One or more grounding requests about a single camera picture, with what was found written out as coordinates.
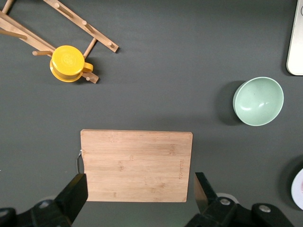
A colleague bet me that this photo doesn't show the yellow mug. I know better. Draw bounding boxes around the yellow mug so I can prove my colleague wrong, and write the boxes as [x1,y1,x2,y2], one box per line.
[49,45,94,83]

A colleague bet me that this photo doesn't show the white round plate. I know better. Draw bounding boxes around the white round plate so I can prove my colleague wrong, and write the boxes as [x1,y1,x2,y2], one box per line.
[290,167,303,211]

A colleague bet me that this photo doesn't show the wooden peg mug rack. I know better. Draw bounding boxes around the wooden peg mug rack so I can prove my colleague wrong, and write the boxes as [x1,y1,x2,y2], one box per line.
[0,0,120,84]

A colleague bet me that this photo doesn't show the wooden cutting board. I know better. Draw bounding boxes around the wooden cutting board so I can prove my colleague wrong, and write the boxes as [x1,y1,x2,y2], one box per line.
[76,129,194,203]

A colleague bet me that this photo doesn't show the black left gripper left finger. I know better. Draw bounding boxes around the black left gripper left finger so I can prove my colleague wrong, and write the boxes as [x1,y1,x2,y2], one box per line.
[32,173,89,227]

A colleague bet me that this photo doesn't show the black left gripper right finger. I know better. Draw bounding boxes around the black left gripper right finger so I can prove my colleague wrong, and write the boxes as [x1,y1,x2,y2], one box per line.
[184,172,238,227]

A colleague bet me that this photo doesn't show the light green bowl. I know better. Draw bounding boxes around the light green bowl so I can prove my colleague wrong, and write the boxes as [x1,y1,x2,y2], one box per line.
[232,76,285,127]

